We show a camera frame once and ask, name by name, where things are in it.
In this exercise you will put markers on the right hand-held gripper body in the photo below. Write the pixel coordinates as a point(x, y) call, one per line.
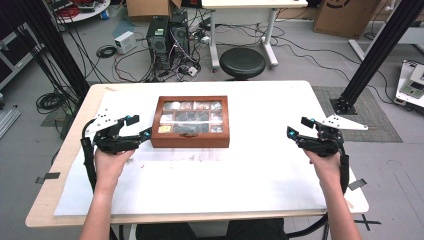
point(323, 145)

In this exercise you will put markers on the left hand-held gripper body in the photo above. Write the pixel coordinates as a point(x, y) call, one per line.
point(113, 141)

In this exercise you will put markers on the wooden box with glass lid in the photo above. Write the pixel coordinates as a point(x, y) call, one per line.
point(190, 140)

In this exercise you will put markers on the person's right hand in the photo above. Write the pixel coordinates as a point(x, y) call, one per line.
point(328, 168)

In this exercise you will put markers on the person's left hand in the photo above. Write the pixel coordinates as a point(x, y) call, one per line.
point(108, 168)

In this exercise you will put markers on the black tape strip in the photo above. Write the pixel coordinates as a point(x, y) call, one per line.
point(48, 177)
point(357, 184)

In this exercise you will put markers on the grey floor mat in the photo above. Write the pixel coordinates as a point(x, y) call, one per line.
point(373, 113)

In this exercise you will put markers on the white foam sheet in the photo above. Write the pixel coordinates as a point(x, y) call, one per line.
point(200, 180)

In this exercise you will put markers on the small white box device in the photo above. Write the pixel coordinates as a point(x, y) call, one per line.
point(126, 41)

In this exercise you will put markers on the black computer tower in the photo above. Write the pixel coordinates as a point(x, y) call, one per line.
point(157, 41)
point(180, 35)

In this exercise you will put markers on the black round stool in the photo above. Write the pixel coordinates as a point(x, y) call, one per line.
point(242, 62)

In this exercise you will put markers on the black tape cross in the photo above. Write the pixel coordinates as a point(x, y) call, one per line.
point(366, 222)

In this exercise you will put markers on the black metal stand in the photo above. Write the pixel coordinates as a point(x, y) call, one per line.
point(376, 50)
point(56, 43)

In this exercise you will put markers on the person's legs in dark pants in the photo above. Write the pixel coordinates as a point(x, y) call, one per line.
point(253, 230)

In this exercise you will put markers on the white flat device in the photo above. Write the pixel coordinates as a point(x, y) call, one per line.
point(411, 83)

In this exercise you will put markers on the cardboard box with black print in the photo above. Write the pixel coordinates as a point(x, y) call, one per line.
point(346, 16)

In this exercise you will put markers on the plain cardboard box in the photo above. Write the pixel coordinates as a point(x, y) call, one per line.
point(146, 7)

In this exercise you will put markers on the round white table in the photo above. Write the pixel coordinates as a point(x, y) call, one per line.
point(90, 13)

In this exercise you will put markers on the grey metal rack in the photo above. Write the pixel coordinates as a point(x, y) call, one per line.
point(13, 56)

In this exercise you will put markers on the white desk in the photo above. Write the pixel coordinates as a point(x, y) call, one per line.
point(253, 3)

